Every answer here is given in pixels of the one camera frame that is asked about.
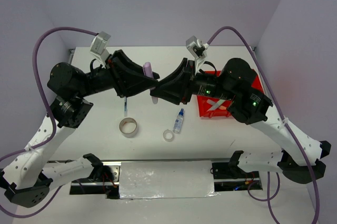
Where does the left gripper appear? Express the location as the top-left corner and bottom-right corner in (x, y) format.
(76, 49), (159, 98)

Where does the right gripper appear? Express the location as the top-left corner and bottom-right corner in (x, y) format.
(149, 56), (235, 104)

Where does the purple highlighter cap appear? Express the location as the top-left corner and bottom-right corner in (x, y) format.
(143, 62), (154, 79)

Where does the pink highlighter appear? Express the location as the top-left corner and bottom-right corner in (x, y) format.
(152, 97), (158, 104)

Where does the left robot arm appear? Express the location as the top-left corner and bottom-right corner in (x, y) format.
(1, 50), (159, 208)

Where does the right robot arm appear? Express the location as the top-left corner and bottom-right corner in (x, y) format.
(150, 58), (331, 184)

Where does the left blue pen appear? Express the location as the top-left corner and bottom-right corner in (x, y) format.
(124, 97), (128, 117)

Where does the red compartment tray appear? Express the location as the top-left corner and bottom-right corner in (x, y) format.
(193, 67), (273, 125)

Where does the blue spray bottle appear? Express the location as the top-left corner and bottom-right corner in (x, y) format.
(173, 108), (184, 134)

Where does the large tape roll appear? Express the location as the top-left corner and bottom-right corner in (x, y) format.
(118, 117), (138, 138)

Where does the small clear tape roll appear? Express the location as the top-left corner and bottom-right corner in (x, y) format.
(163, 129), (174, 142)

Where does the white foil panel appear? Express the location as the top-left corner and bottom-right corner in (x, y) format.
(119, 160), (216, 199)

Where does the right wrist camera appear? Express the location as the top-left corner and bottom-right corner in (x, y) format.
(186, 36), (209, 74)

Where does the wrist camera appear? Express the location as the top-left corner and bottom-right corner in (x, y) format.
(186, 36), (209, 74)
(90, 32), (111, 65)

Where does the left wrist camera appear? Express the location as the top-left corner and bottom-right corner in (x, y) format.
(90, 32), (111, 65)

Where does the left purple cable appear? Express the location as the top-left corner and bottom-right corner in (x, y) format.
(0, 26), (100, 218)

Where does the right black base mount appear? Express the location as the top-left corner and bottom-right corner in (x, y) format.
(210, 162), (262, 192)

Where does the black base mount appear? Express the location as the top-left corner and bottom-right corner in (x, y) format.
(210, 162), (262, 192)
(83, 154), (120, 199)

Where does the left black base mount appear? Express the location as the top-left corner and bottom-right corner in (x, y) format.
(83, 154), (120, 199)

